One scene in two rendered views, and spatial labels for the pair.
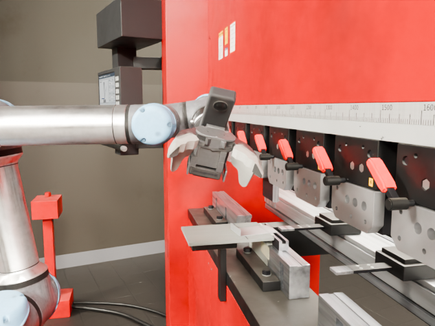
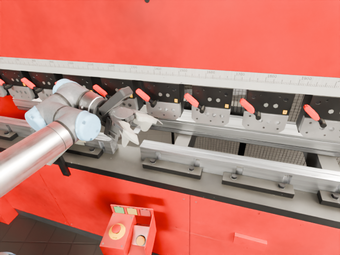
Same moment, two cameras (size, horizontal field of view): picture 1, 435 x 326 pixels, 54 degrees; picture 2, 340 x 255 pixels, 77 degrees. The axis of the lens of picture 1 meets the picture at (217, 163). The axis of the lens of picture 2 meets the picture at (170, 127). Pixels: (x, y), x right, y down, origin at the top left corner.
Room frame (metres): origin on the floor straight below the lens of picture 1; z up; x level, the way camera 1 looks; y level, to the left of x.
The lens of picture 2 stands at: (0.34, 0.40, 1.68)
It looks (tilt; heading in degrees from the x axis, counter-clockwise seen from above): 35 degrees down; 302
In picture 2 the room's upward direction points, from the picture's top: 3 degrees counter-clockwise
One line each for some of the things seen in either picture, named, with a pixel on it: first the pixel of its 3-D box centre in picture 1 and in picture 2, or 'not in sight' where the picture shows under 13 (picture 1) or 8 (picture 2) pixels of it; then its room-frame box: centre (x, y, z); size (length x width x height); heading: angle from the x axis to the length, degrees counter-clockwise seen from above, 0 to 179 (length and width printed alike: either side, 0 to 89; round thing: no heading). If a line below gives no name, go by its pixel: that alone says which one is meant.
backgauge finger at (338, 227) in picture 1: (316, 224); not in sight; (1.37, -0.33, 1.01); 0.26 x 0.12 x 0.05; 102
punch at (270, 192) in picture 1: (270, 190); not in sight; (1.35, -0.17, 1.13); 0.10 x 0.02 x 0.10; 12
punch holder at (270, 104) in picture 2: not in sight; (265, 107); (0.39, -0.37, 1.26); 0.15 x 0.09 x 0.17; 12
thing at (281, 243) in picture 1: (272, 235); not in sight; (1.32, -0.18, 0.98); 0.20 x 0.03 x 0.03; 12
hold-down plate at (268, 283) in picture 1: (256, 266); (78, 149); (1.30, -0.12, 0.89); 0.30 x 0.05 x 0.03; 12
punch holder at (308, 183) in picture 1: (323, 166); (123, 92); (0.98, -0.25, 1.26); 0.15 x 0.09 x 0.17; 12
